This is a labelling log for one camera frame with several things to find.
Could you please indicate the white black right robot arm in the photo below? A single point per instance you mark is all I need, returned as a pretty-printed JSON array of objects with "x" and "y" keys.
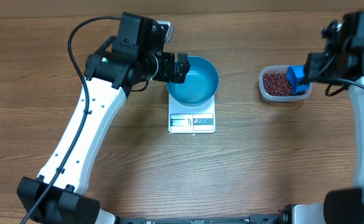
[{"x": 342, "y": 64}]

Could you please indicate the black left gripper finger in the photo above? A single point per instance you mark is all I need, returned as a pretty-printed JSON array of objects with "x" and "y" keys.
[
  {"x": 179, "y": 76},
  {"x": 182, "y": 60}
]

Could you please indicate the blue plastic scoop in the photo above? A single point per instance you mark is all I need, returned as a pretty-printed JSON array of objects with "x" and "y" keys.
[{"x": 295, "y": 74}]

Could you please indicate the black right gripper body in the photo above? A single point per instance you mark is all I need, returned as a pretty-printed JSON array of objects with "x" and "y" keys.
[{"x": 314, "y": 67}]

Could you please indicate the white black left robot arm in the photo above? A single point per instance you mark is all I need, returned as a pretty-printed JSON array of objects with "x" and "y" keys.
[{"x": 134, "y": 55}]

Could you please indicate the red adzuki beans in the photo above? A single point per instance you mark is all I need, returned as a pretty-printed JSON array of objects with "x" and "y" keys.
[{"x": 277, "y": 84}]

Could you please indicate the white digital kitchen scale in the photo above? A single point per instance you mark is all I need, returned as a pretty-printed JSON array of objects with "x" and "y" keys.
[{"x": 191, "y": 119}]

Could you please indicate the clear plastic container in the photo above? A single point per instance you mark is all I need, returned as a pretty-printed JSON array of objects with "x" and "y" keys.
[{"x": 279, "y": 99}]

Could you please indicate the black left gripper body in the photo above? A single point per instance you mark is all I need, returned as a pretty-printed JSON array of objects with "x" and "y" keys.
[{"x": 165, "y": 64}]

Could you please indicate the teal plastic bowl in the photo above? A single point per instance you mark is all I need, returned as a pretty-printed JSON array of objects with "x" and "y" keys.
[{"x": 201, "y": 83}]

